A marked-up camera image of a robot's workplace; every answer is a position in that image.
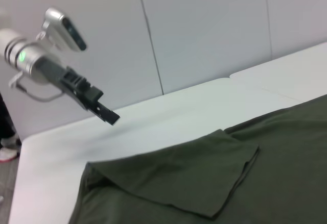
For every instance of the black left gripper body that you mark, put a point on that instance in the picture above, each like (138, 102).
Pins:
(71, 83)

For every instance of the person leg in dark trousers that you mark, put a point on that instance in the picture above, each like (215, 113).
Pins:
(5, 119)

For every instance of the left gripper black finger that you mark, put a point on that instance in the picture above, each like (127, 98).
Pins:
(107, 114)

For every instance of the dark green t-shirt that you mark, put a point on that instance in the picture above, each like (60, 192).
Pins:
(281, 170)

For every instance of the white red sneaker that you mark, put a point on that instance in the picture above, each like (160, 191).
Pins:
(9, 151)

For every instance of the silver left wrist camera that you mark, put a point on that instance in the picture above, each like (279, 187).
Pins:
(66, 30)

